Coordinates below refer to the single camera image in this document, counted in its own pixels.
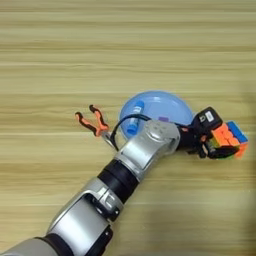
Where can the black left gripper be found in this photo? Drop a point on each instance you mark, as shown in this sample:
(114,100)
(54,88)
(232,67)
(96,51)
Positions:
(191,140)

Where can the multicoloured puzzle cube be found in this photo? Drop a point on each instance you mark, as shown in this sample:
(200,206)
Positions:
(230,136)

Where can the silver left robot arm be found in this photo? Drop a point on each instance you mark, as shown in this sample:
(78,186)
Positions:
(110,186)

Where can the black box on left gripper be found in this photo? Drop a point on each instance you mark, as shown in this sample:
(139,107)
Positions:
(208,119)

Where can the round blue plate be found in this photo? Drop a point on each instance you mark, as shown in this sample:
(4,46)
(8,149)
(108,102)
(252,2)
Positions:
(163,105)

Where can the orange and black pliers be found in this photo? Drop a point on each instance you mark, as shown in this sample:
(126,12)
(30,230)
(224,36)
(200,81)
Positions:
(95,123)

